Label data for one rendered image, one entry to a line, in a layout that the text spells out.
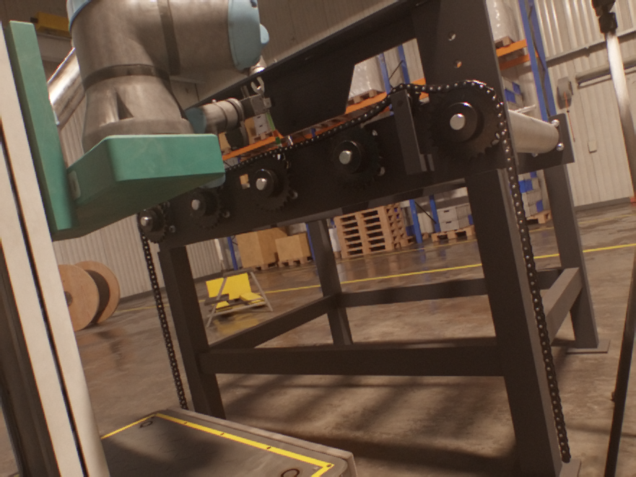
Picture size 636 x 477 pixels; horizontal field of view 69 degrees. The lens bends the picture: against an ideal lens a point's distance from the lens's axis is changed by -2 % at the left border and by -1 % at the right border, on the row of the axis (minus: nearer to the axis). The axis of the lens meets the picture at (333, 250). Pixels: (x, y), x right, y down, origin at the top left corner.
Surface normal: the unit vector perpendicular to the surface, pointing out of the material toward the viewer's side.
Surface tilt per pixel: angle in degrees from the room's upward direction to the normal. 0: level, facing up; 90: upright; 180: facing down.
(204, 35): 122
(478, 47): 90
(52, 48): 90
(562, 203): 90
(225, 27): 114
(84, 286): 90
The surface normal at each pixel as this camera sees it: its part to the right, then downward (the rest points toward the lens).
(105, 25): 0.14, 0.02
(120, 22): 0.35, 0.00
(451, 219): -0.56, 0.16
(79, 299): -0.11, 0.07
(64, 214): 0.70, -0.11
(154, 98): 0.58, -0.40
